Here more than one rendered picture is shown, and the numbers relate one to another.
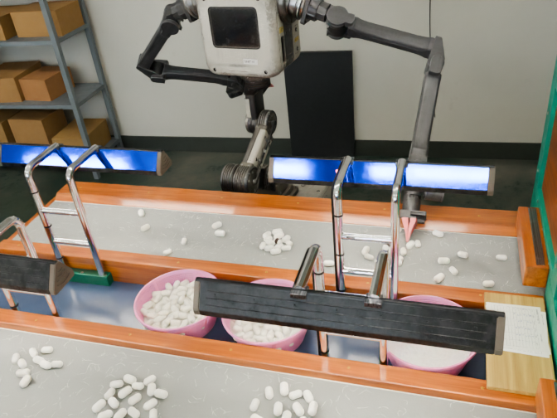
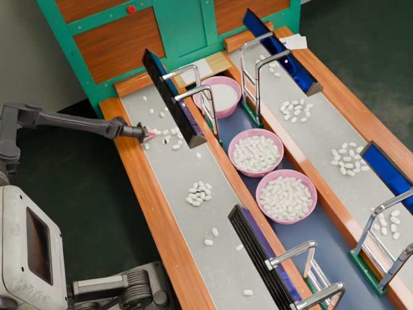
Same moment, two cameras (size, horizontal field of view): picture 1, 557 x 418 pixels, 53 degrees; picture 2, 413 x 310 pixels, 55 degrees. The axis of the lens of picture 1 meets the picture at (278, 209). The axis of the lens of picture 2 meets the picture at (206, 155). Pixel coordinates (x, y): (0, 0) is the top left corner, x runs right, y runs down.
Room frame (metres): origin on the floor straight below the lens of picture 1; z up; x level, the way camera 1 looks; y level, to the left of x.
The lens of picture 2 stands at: (2.01, 0.85, 2.35)
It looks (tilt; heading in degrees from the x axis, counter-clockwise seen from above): 54 degrees down; 236
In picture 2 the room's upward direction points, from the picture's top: 12 degrees counter-clockwise
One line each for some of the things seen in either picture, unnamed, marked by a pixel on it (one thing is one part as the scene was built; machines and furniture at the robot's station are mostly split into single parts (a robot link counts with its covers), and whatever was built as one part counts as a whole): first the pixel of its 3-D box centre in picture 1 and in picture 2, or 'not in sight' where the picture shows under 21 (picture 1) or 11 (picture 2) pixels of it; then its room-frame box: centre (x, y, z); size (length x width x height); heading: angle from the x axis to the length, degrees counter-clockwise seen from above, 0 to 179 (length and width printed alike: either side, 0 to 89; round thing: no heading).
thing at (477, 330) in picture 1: (339, 307); (278, 47); (0.84, -0.10, 1.08); 0.62 x 0.08 x 0.07; 71
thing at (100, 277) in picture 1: (80, 214); (301, 293); (1.62, 0.66, 0.90); 0.20 x 0.19 x 0.45; 71
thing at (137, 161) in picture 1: (79, 156); (282, 286); (1.69, 0.63, 1.08); 0.62 x 0.08 x 0.07; 71
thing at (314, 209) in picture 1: (270, 223); (168, 235); (1.77, 0.03, 0.67); 1.81 x 0.12 x 0.19; 71
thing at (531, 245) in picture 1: (530, 244); (141, 79); (1.28, -0.72, 0.83); 0.30 x 0.06 x 0.07; 161
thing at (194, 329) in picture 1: (181, 308); (285, 199); (1.29, 0.33, 0.72); 0.27 x 0.27 x 0.10
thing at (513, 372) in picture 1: (516, 340); (200, 69); (0.97, -0.56, 0.77); 0.33 x 0.15 x 0.01; 161
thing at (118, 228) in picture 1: (251, 243); (207, 210); (1.57, 0.11, 0.73); 1.81 x 0.30 x 0.02; 71
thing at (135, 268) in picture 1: (235, 281); (242, 196); (1.40, 0.16, 0.71); 1.81 x 0.06 x 0.11; 71
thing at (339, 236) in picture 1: (370, 239); (192, 112); (1.29, -0.25, 0.90); 0.20 x 0.19 x 0.45; 71
